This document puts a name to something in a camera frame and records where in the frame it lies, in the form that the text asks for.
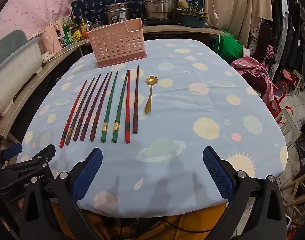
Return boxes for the leafy greens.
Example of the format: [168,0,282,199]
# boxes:
[177,4,207,18]

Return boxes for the beige curtain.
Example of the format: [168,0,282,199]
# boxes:
[201,0,273,47]

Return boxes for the blue planet-print tablecloth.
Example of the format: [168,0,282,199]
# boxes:
[17,38,288,218]

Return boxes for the pale wooden chair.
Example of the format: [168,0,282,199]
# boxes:
[275,107,302,151]

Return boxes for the green chopstick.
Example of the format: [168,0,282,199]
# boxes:
[112,69,129,143]
[100,71,118,143]

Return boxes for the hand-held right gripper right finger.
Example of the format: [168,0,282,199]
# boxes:
[203,146,288,240]

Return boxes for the row of hanging clothes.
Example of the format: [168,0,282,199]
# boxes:
[270,0,305,93]

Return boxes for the pink spotted sheet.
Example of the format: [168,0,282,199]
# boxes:
[0,0,76,47]

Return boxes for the steel steamer pot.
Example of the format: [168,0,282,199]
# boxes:
[142,0,183,21]

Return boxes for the blue basin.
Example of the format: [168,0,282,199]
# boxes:
[179,11,208,28]

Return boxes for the navy floral cloth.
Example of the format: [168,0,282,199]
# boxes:
[71,0,204,23]

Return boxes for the yellow cloth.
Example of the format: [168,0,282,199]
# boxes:
[52,202,233,240]

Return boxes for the brown chopstick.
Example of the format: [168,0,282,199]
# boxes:
[65,77,96,145]

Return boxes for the dark red chopstick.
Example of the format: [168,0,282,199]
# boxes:
[80,72,109,141]
[73,74,101,142]
[90,72,113,142]
[133,65,139,134]

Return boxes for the pink electric kettle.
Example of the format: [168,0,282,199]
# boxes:
[39,21,66,57]

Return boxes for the pale storage tub blue lid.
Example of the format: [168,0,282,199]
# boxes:
[0,30,43,117]

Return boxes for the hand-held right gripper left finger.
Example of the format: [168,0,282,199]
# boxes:
[19,147,103,240]

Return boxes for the green bag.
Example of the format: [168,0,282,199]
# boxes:
[213,30,245,58]

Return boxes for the pale wooden frame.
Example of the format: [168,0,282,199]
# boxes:
[280,172,305,230]

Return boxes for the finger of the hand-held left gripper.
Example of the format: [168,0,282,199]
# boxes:
[26,144,56,169]
[0,143,23,160]

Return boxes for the pink plastic utensil basket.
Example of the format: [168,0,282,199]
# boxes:
[88,18,147,69]

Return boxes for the red stool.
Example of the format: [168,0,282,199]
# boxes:
[269,81,294,118]

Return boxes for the pink floral cloth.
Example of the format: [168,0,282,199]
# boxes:
[231,57,274,105]

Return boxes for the gold flower spoon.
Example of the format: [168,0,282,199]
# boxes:
[144,75,159,115]

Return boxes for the steel rice cooker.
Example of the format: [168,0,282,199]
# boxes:
[107,2,136,25]

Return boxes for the black induction cooker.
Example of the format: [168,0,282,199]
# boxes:
[142,17,181,26]

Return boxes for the dark wooden chair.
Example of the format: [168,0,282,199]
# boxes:
[240,22,276,95]

